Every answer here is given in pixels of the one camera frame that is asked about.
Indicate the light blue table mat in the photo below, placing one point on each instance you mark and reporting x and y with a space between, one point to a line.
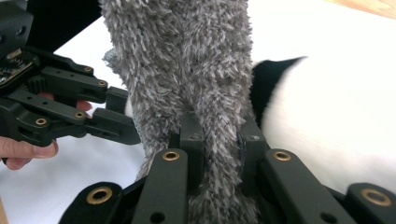
71 174

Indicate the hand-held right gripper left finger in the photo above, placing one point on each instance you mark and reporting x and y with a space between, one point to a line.
191 133

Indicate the black and white panda plush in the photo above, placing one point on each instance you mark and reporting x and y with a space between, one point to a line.
327 124

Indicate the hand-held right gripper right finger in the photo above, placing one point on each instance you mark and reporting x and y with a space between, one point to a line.
252 140

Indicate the grey fuzzy cloth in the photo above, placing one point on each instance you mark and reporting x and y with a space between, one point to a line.
186 62

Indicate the wooden table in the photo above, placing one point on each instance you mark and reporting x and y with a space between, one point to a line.
370 6

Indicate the black curtain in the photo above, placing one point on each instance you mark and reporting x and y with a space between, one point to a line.
62 18

